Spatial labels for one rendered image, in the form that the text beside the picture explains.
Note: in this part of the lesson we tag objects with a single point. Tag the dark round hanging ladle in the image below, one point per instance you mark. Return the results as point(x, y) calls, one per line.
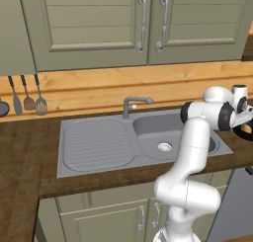
point(3, 108)

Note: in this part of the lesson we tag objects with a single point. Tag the green panel under sink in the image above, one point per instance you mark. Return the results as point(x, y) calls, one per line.
point(108, 195)

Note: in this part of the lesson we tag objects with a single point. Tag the brown hanging spatula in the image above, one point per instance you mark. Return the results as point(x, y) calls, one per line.
point(29, 103)

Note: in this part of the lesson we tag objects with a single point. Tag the green wall cupboard side panel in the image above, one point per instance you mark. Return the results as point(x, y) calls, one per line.
point(15, 32)

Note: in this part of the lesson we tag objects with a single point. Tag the grey dishwasher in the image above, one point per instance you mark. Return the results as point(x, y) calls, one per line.
point(235, 206)

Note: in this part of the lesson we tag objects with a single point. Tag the green wall cupboard door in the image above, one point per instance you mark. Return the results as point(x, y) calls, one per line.
point(204, 25)
point(89, 28)

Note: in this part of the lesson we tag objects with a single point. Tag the green base cupboard door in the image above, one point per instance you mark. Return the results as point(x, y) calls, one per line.
point(210, 226)
point(105, 224)

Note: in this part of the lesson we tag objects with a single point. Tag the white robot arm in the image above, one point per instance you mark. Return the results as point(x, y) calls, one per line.
point(194, 147)

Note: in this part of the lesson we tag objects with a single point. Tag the grey steel sink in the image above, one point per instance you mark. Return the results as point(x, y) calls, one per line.
point(99, 147)

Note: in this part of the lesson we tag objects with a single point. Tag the grey sink tap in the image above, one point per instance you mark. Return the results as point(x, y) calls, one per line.
point(126, 107)

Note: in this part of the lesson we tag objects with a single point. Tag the black bowl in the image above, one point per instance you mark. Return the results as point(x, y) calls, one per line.
point(237, 132)

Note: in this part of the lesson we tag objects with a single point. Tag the grey slotted hanging spatula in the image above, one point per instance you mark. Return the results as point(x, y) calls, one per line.
point(41, 106)

